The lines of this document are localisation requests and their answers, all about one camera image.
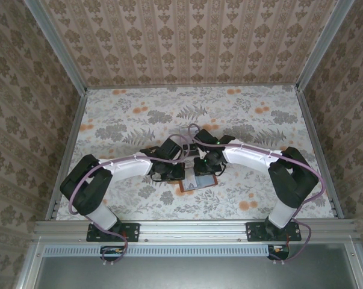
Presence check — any brown leather card holder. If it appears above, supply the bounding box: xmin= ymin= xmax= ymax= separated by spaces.
xmin=177 ymin=173 xmax=219 ymax=193

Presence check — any small black connector board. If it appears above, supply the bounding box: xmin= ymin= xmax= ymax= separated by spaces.
xmin=267 ymin=244 xmax=290 ymax=261
xmin=99 ymin=245 xmax=125 ymax=261

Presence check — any grey metal sheet panel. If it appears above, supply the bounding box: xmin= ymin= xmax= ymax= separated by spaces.
xmin=33 ymin=255 xmax=355 ymax=289

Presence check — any aluminium frame crossbar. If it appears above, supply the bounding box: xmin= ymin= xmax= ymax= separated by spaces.
xmin=33 ymin=219 xmax=358 ymax=244

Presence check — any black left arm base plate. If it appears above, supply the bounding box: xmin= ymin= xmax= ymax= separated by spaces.
xmin=86 ymin=222 xmax=140 ymax=243

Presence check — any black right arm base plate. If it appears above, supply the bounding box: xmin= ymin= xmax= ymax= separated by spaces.
xmin=246 ymin=222 xmax=302 ymax=243

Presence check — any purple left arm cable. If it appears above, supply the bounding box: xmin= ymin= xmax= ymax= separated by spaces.
xmin=68 ymin=134 xmax=190 ymax=267

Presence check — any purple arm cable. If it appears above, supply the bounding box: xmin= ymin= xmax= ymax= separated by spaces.
xmin=187 ymin=123 xmax=326 ymax=266
xmin=68 ymin=134 xmax=190 ymax=267

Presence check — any grey slotted cable duct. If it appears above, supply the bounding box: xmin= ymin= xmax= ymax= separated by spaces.
xmin=44 ymin=244 xmax=290 ymax=258

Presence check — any aluminium table side rail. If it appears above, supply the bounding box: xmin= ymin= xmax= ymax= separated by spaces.
xmin=295 ymin=90 xmax=344 ymax=219
xmin=45 ymin=90 xmax=88 ymax=220

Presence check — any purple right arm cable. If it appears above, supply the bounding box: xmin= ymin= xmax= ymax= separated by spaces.
xmin=187 ymin=123 xmax=326 ymax=266

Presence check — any aluminium frame post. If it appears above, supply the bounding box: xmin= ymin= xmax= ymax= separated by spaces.
xmin=295 ymin=0 xmax=356 ymax=91
xmin=23 ymin=0 xmax=88 ymax=94

